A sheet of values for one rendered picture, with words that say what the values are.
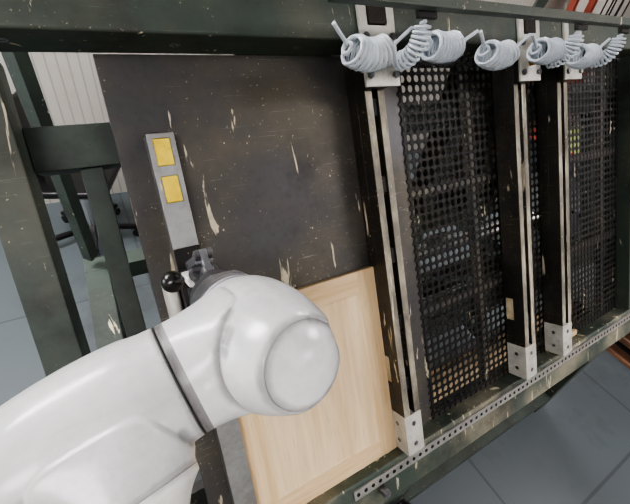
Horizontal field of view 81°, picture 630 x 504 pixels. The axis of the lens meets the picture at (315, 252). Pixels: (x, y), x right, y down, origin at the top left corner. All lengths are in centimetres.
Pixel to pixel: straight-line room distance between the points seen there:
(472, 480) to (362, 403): 135
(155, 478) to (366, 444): 93
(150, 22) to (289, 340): 62
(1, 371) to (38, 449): 242
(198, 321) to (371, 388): 84
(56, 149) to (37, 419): 60
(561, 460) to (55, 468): 259
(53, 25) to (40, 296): 42
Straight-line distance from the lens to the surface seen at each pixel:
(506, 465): 252
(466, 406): 143
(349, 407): 109
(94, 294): 178
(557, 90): 156
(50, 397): 33
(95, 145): 84
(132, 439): 30
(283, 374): 28
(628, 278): 220
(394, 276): 101
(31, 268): 77
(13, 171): 76
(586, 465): 280
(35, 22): 76
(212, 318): 31
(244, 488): 102
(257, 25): 82
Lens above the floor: 201
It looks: 40 degrees down
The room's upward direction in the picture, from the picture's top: 10 degrees clockwise
